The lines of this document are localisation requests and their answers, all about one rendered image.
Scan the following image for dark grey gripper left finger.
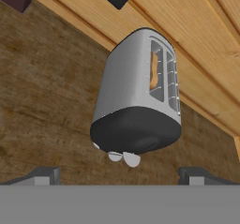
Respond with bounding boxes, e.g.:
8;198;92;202
0;167;61;187

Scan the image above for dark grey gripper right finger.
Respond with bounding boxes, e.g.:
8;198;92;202
177;167;240;187

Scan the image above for silver and black toaster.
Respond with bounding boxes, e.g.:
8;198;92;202
90;27;183;169

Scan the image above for toasted bread slice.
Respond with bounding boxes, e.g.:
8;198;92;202
149;52;159;91

